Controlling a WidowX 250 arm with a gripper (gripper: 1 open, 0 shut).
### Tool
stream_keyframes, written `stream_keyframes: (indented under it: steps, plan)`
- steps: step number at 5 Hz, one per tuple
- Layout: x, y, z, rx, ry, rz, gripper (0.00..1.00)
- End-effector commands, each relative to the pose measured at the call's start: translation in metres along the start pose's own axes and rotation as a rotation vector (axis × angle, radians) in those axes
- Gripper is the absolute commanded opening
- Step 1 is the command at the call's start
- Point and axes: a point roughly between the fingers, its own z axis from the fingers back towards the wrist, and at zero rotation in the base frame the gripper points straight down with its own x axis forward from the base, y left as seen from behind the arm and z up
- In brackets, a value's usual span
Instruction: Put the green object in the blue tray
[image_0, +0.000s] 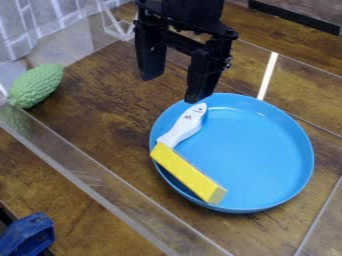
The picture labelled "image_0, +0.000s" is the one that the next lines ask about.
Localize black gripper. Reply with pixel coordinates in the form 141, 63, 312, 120
135, 0, 238, 104

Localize green bumpy bitter gourd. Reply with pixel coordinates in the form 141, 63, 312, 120
10, 64, 64, 108

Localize blue round tray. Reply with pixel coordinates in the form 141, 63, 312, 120
157, 93, 316, 214

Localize white toy fish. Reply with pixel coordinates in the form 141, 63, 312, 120
157, 103, 207, 149

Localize yellow rectangular block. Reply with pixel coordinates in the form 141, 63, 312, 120
150, 142, 227, 204

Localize grey checkered cloth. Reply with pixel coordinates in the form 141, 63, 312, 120
0, 0, 130, 63

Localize clear acrylic enclosure wall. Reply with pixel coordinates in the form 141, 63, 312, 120
0, 4, 342, 256

